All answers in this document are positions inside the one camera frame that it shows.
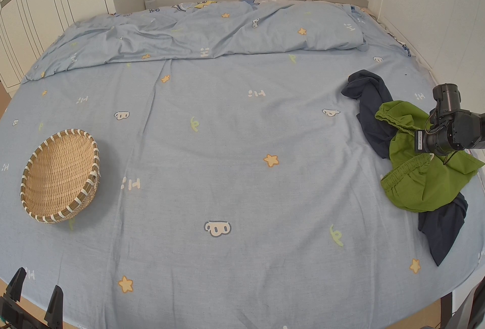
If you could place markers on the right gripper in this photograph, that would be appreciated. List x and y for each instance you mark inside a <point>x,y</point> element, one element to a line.
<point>437,141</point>

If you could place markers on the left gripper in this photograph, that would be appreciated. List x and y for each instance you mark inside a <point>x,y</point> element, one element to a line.
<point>30,325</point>

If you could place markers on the green shorts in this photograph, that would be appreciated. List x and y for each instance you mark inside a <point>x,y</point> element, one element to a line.
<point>416,187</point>

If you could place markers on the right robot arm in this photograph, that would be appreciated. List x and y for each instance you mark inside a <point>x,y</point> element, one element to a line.
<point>470,130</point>

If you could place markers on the dark blue garment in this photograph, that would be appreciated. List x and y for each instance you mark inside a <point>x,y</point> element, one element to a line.
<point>369,122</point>

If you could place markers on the round woven basket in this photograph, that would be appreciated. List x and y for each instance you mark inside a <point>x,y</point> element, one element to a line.
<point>57,176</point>

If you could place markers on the pale blue quilt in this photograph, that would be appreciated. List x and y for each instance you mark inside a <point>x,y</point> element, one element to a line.
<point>227,32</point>

